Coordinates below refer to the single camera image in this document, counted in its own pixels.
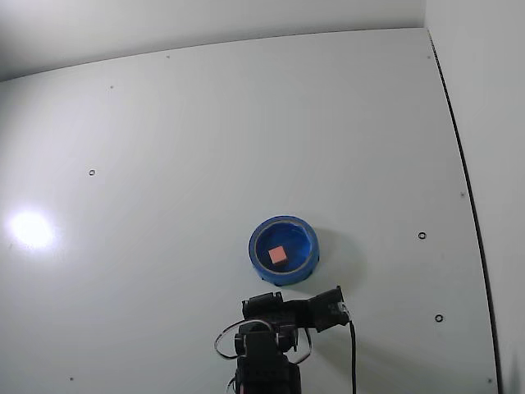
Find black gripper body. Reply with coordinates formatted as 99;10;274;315
240;291;317;330

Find small pink cube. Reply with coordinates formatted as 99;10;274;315
267;245;289;266

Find blue round bowl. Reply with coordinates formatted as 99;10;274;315
247;214;321;287

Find thin servo wire loop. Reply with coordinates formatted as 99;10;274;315
286;328;313;365
214;318;272;362

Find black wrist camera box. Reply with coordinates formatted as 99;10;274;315
308;285;350;333

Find black camera cable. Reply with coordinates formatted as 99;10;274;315
339;302;358;394

